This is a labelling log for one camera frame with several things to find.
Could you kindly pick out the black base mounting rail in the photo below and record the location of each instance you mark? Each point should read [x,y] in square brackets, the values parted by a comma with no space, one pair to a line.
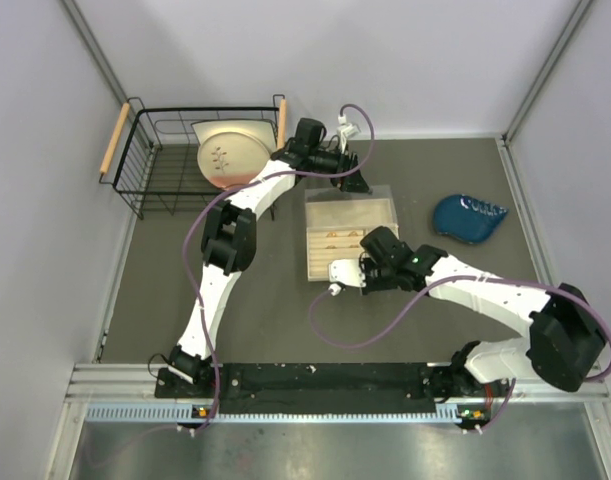
[326,388]

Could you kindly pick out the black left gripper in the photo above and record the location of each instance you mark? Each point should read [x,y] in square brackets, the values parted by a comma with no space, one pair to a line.
[355,183]

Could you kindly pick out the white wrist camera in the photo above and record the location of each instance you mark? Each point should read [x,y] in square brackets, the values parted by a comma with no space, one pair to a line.
[345,131]
[345,273]

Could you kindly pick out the black wire dish rack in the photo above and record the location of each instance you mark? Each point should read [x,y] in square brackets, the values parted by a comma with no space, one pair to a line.
[151,159]

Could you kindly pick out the aluminium frame rail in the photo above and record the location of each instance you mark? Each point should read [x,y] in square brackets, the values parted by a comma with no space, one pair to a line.
[124,393]

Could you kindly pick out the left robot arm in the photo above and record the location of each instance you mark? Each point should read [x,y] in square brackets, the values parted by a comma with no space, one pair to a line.
[228,243]

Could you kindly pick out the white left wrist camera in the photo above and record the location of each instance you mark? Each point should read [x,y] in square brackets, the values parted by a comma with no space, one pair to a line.
[345,131]

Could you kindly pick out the round pink white plate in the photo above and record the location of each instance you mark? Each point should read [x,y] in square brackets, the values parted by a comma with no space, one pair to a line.
[230,159]

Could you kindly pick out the beige ring slot tray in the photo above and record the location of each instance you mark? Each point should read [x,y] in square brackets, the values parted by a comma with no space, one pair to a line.
[326,246]

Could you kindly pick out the blue leaf shaped dish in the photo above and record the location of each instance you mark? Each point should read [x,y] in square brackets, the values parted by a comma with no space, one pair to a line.
[467,219]

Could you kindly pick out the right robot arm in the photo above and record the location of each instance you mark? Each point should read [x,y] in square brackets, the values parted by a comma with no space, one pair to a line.
[559,336]

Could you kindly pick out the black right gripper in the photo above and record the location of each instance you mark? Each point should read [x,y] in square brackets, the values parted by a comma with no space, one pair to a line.
[365,267]

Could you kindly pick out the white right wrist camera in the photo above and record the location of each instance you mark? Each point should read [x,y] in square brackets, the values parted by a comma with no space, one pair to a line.
[345,273]

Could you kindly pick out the square white plate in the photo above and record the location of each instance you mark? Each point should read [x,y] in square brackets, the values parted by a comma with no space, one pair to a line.
[262,130]

